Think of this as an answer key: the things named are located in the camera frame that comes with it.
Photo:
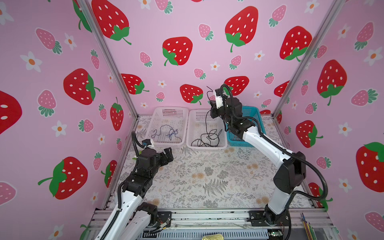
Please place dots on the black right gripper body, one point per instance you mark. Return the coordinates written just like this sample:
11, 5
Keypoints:
221, 112

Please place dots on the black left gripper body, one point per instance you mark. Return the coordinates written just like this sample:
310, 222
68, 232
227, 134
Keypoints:
160, 161

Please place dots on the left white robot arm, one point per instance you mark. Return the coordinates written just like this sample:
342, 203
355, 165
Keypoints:
132, 215

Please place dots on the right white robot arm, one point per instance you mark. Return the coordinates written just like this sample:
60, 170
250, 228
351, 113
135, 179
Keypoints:
291, 166

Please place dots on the left white plastic basket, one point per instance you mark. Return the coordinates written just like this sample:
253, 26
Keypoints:
168, 126

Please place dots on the white plastic basket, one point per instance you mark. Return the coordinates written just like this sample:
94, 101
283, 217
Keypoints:
205, 133
168, 126

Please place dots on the middle white plastic basket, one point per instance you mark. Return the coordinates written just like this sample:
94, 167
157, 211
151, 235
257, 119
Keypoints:
205, 133

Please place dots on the gold foil object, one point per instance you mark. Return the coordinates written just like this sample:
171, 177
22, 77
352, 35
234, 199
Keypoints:
213, 237

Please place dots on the coloured pencils bundle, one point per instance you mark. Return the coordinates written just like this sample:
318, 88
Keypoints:
308, 228

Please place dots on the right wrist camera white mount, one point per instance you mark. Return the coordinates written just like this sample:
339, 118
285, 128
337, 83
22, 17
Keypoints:
220, 101

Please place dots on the aluminium front rail base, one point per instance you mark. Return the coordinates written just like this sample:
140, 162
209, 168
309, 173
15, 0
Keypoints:
233, 224

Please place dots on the aluminium corner post right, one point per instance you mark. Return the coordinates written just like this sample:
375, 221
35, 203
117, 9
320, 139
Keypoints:
325, 25

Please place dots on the aluminium corner post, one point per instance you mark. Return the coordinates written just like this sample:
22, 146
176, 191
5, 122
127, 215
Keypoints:
325, 25
90, 17

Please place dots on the aluminium corner post left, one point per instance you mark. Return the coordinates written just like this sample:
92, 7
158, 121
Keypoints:
90, 17

